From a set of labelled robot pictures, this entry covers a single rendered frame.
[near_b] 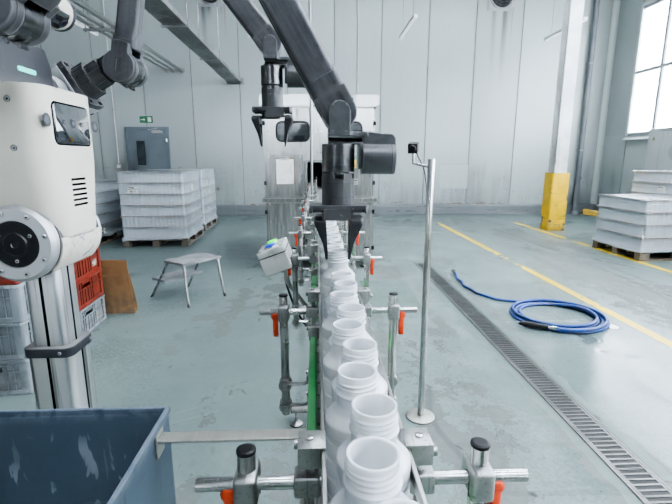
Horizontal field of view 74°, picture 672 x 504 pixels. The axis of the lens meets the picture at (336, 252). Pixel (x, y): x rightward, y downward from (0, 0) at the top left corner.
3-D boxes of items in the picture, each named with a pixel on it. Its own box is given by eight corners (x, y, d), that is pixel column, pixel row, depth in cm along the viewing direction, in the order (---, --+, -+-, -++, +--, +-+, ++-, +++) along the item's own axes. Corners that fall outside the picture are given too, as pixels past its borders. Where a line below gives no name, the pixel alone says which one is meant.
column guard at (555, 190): (566, 230, 860) (573, 173, 837) (546, 230, 858) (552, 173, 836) (556, 227, 899) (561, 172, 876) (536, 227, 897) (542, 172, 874)
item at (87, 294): (71, 318, 323) (67, 288, 319) (11, 320, 320) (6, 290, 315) (105, 293, 383) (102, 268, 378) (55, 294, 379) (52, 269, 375)
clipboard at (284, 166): (294, 184, 539) (294, 157, 532) (275, 184, 538) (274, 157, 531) (294, 184, 542) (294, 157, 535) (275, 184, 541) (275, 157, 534)
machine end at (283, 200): (375, 268, 563) (379, 94, 521) (264, 269, 557) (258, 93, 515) (362, 244, 719) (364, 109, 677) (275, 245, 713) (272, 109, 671)
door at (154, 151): (173, 216, 1079) (167, 126, 1036) (131, 216, 1075) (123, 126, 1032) (175, 215, 1088) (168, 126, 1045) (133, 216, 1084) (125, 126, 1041)
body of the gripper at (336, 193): (368, 216, 76) (369, 172, 75) (309, 216, 76) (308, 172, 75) (364, 212, 83) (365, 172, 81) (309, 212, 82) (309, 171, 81)
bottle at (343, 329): (318, 437, 58) (317, 317, 54) (362, 430, 59) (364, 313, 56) (329, 468, 52) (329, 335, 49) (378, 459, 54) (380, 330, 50)
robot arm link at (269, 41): (265, 42, 119) (262, 34, 111) (309, 43, 120) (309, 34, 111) (267, 89, 122) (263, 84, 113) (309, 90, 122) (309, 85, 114)
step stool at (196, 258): (188, 286, 484) (185, 248, 476) (227, 295, 451) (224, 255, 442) (149, 296, 446) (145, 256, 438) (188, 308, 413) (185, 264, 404)
